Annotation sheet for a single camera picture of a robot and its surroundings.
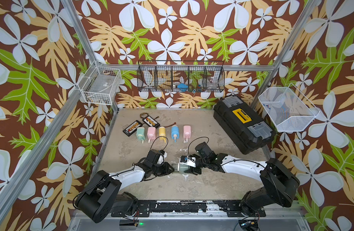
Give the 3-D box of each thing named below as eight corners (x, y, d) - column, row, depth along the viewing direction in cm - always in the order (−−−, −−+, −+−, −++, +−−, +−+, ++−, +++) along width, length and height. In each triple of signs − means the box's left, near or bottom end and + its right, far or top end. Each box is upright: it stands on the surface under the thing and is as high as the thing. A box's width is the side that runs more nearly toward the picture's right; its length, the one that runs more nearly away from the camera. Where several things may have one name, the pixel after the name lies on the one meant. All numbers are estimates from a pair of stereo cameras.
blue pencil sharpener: (171, 142, 102) (171, 137, 96) (171, 131, 108) (171, 125, 103) (179, 142, 102) (179, 137, 96) (178, 131, 108) (179, 125, 103)
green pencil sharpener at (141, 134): (137, 143, 101) (134, 137, 96) (139, 132, 107) (137, 127, 101) (144, 143, 101) (142, 137, 96) (146, 132, 107) (144, 127, 102)
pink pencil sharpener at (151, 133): (147, 142, 101) (146, 137, 96) (149, 131, 107) (148, 126, 102) (155, 142, 101) (154, 137, 96) (156, 131, 107) (155, 126, 102)
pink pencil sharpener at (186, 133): (183, 143, 101) (183, 137, 96) (183, 131, 108) (183, 125, 102) (190, 143, 101) (191, 137, 96) (189, 131, 108) (190, 125, 102)
